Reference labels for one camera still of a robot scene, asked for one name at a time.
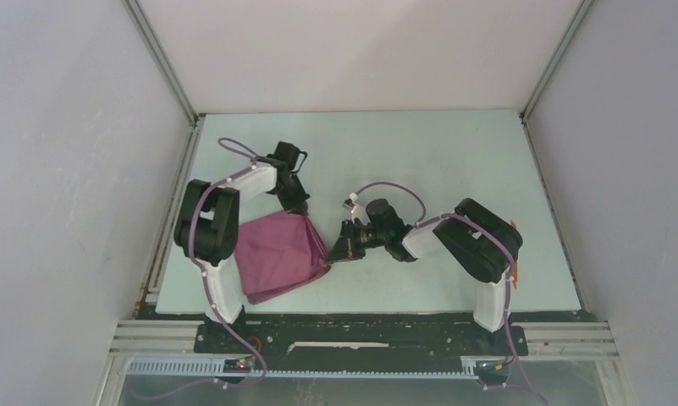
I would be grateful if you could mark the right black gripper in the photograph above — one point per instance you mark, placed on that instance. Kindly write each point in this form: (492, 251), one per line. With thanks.
(345, 248)

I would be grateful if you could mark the left aluminium corner post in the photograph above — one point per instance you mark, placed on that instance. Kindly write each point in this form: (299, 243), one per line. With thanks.
(149, 36)

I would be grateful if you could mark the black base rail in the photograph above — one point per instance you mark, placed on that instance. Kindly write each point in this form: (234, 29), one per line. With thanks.
(361, 342)

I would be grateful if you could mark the maroon satin cloth napkin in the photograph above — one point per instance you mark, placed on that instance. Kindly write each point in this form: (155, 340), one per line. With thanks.
(278, 253)

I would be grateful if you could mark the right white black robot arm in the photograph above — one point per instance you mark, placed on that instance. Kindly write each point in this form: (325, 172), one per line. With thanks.
(484, 245)

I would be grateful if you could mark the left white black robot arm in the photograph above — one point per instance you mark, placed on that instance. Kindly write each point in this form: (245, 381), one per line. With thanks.
(208, 225)

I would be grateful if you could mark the right aluminium corner post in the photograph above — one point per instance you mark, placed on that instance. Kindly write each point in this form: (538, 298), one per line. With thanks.
(581, 14)

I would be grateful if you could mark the orange plastic knife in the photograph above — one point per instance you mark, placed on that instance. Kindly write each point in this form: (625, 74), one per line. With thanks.
(515, 273)

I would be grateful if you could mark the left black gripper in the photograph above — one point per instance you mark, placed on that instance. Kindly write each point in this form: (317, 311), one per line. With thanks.
(297, 204)

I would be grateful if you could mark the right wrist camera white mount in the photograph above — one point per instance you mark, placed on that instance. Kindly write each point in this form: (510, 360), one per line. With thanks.
(351, 205)

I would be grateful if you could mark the aluminium corner post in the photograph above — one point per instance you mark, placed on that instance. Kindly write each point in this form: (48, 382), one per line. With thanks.
(149, 36)
(581, 14)

